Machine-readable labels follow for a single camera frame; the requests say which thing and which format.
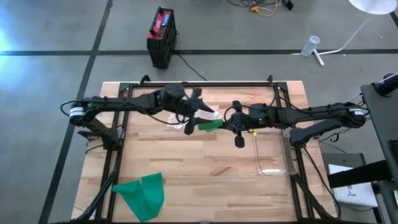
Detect white floor lamp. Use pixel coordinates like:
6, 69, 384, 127
291, 0, 398, 67

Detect black power cable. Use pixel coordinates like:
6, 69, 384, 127
176, 53, 208, 82

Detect red and black battery box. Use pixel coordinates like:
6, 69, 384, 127
146, 6, 179, 70

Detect black aluminium table frame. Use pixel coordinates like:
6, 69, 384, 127
70, 74, 340, 224

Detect clear plastic bin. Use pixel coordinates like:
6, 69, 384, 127
253, 132, 297, 178

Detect yellow and black floor cables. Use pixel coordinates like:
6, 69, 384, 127
225, 0, 295, 18

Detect green flat elastic band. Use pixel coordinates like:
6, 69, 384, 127
112, 171, 165, 223

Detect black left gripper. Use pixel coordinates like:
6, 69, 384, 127
178, 88, 216, 136

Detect grey metal cart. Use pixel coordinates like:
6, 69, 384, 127
328, 72, 398, 224

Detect clear plastic bag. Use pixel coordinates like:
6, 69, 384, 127
201, 104, 223, 122
167, 112, 190, 130

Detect white box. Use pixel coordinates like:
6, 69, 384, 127
328, 163, 379, 208

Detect green woven bandage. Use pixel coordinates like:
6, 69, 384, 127
198, 119, 224, 134

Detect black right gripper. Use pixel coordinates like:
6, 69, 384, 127
217, 100, 252, 149

